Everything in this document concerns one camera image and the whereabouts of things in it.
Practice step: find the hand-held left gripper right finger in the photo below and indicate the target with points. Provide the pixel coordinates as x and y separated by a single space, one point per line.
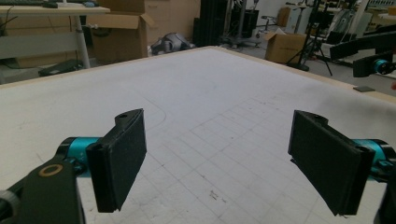
327 161

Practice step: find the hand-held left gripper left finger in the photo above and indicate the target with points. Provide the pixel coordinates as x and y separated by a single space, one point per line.
118 161

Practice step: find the small cardboard box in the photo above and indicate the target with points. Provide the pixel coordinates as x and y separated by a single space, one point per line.
285 46

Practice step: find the white grid mat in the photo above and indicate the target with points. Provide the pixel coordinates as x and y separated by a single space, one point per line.
199 93

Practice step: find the black flat device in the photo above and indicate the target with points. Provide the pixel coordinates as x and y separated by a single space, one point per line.
59 67

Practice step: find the open cardboard box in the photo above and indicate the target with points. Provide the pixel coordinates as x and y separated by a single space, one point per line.
118 40

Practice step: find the grey rounded device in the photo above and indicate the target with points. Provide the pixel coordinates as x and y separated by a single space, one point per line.
171 42

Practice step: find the black equipment rack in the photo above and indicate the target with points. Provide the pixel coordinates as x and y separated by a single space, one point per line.
211 21

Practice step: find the large cardboard carton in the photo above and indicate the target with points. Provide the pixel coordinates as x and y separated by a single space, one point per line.
168 15

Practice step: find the white-legged desk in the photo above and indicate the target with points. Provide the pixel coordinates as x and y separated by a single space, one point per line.
46 11

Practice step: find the black keyboard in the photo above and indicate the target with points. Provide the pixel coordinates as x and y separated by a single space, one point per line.
18 3

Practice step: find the grey table bracket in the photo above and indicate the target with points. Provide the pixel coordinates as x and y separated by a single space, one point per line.
363 89

